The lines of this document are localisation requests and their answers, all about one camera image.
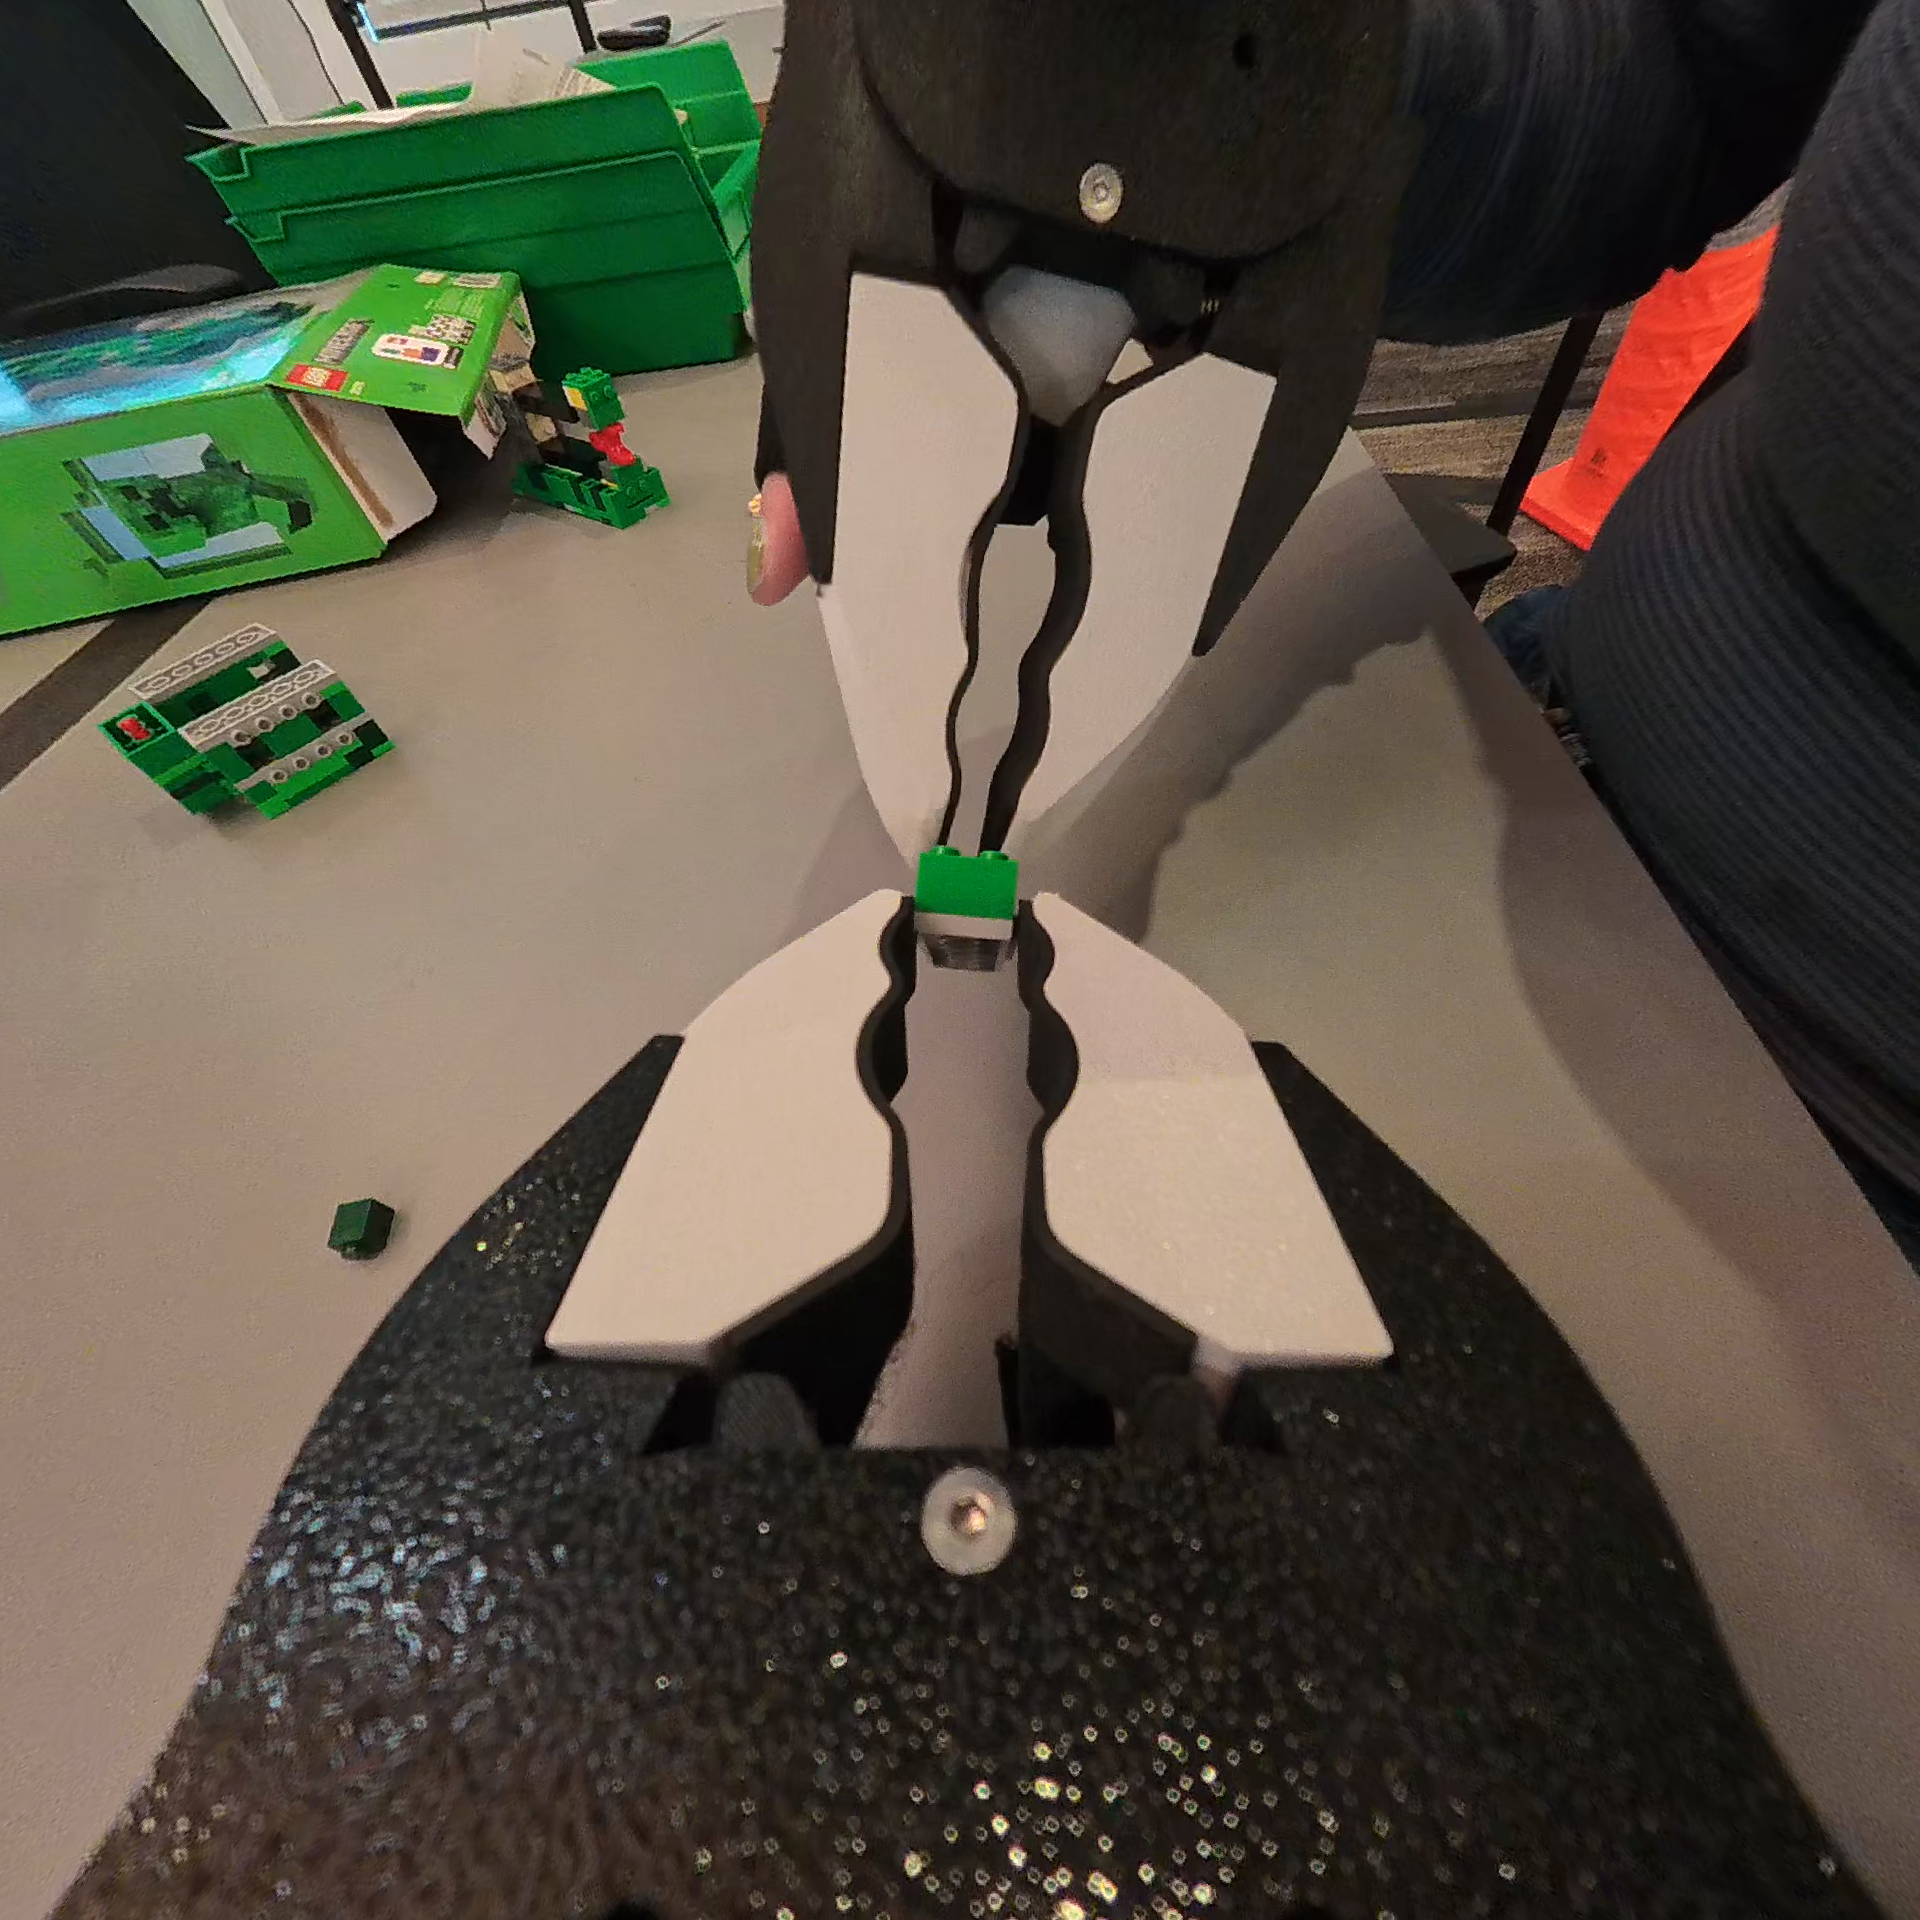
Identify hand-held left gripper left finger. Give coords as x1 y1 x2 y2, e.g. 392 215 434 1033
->
545 885 921 1451

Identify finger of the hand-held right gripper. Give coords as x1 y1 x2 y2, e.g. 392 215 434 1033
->
815 270 1040 852
979 357 1281 860

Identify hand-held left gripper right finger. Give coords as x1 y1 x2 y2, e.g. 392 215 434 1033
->
1017 892 1401 1453

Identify green and grey brick stack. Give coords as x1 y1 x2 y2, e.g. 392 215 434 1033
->
912 846 1027 978

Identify grey desk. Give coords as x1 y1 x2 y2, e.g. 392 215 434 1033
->
0 360 1920 1920

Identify person's right hand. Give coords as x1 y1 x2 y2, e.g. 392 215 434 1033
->
744 470 823 613

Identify green brick figure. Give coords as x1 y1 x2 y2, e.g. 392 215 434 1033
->
509 366 673 533

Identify black screen stand legs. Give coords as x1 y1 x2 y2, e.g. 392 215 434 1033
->
1393 306 1610 607

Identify stack of green bins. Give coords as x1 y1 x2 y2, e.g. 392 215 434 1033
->
186 36 763 381

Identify orange traffic cone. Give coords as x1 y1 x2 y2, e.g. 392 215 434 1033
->
1520 225 1782 552

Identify green and grey brick assembly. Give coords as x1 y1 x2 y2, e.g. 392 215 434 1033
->
96 621 396 825

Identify person's torso in dark shirt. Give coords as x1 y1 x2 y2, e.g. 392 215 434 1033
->
1485 0 1920 1271

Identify green toy brick box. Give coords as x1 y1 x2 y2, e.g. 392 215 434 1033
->
0 265 541 643

